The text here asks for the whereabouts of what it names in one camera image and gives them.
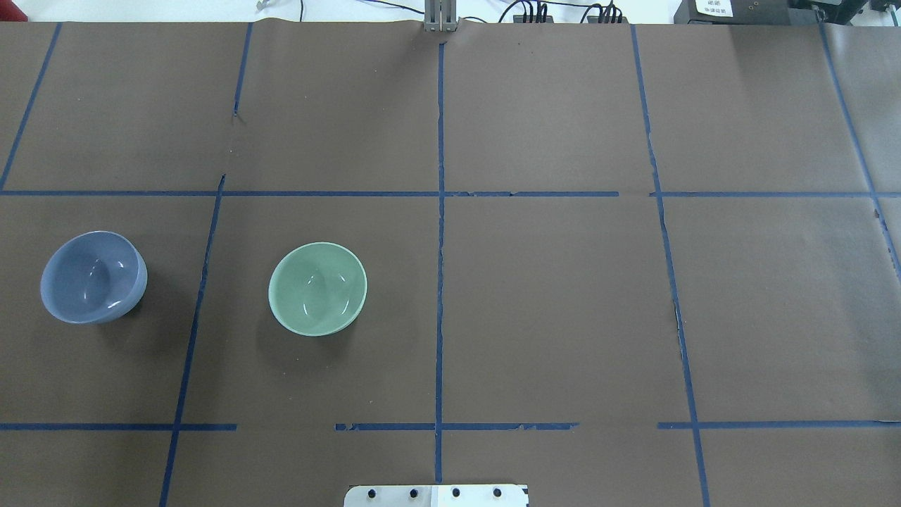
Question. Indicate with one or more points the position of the green ceramic bowl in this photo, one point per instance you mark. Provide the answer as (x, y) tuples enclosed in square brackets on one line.
[(318, 289)]

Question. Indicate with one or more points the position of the blue ceramic bowl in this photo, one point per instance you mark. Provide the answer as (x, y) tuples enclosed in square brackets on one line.
[(94, 278)]

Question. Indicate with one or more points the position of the brown paper table mat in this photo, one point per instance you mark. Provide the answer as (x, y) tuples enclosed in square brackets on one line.
[(642, 265)]

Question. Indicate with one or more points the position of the black device with label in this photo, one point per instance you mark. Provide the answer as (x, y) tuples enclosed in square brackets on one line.
[(740, 13)]

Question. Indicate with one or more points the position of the red object at corner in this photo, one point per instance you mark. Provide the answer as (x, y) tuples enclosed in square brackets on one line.
[(10, 12)]

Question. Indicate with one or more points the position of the black cable connector left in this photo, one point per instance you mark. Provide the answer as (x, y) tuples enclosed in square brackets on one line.
[(533, 13)]

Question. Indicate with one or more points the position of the black cable connector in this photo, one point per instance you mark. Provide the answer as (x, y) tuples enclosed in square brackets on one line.
[(533, 13), (604, 14)]

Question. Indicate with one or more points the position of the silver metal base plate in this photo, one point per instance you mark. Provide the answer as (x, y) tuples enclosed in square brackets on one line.
[(438, 495)]

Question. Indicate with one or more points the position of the black cable connector right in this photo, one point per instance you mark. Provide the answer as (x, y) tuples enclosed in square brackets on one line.
[(604, 14)]

